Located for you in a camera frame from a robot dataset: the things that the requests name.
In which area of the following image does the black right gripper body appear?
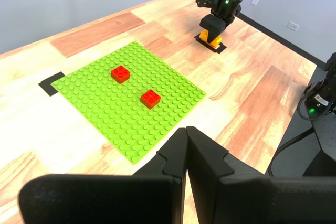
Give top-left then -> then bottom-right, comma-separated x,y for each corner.
209,0 -> 244,29

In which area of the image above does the yellow two-by-four brick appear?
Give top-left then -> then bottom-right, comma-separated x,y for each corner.
198,30 -> 223,50

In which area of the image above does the black wall baseboard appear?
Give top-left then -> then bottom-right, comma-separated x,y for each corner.
237,13 -> 328,66

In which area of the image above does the green studded baseplate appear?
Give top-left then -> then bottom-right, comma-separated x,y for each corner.
51,40 -> 207,166

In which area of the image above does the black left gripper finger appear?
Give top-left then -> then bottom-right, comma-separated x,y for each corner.
17,126 -> 189,224
186,125 -> 336,224

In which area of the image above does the thick black floor cable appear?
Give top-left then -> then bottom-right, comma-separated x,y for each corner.
267,126 -> 316,177

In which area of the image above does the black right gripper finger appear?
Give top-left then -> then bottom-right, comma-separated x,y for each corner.
199,14 -> 227,45

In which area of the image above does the red two-by-two brick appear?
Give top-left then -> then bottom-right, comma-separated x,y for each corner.
110,65 -> 132,85
140,89 -> 162,110

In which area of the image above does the black arm base cable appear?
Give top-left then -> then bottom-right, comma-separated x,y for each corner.
297,93 -> 317,122

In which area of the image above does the black perforated robot platform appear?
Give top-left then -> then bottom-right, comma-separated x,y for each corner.
301,113 -> 336,177

